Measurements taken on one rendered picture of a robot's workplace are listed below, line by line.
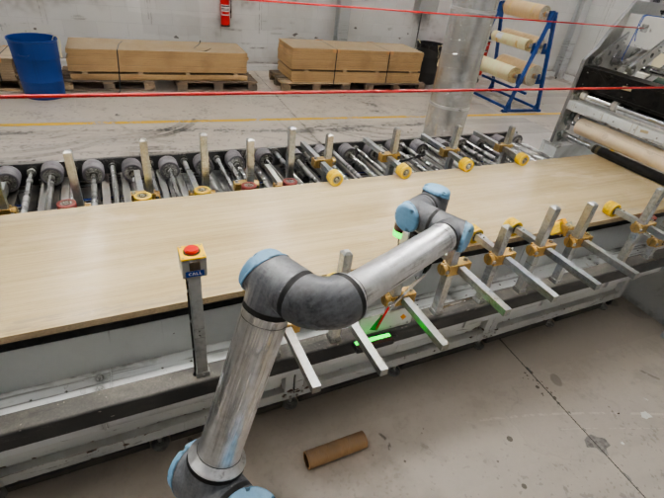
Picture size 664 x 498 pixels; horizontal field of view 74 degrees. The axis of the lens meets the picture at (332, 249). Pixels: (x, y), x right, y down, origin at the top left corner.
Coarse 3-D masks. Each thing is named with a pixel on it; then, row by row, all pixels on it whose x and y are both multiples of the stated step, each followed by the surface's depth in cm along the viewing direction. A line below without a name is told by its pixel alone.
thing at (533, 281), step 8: (480, 240) 201; (488, 240) 200; (488, 248) 197; (512, 264) 186; (520, 272) 183; (528, 272) 182; (528, 280) 180; (536, 280) 178; (536, 288) 177; (544, 288) 174; (544, 296) 174; (552, 296) 170
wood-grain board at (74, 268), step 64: (256, 192) 227; (320, 192) 234; (384, 192) 243; (512, 192) 261; (576, 192) 271; (640, 192) 282; (0, 256) 164; (64, 256) 168; (128, 256) 172; (320, 256) 186; (0, 320) 138; (64, 320) 141
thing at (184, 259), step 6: (180, 246) 127; (198, 246) 128; (180, 252) 125; (198, 252) 125; (204, 252) 126; (180, 258) 123; (186, 258) 123; (192, 258) 123; (198, 258) 124; (204, 258) 125; (180, 264) 126; (186, 264) 123; (204, 264) 126; (186, 270) 124; (198, 270) 126; (198, 276) 127
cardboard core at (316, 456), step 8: (360, 432) 212; (336, 440) 208; (344, 440) 207; (352, 440) 207; (360, 440) 208; (320, 448) 203; (328, 448) 203; (336, 448) 204; (344, 448) 204; (352, 448) 206; (360, 448) 208; (304, 456) 204; (312, 456) 199; (320, 456) 200; (328, 456) 201; (336, 456) 203; (312, 464) 198; (320, 464) 200
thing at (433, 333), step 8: (408, 296) 176; (408, 304) 172; (416, 312) 169; (416, 320) 169; (424, 320) 165; (424, 328) 165; (432, 328) 162; (432, 336) 161; (440, 336) 159; (440, 344) 157; (448, 344) 157
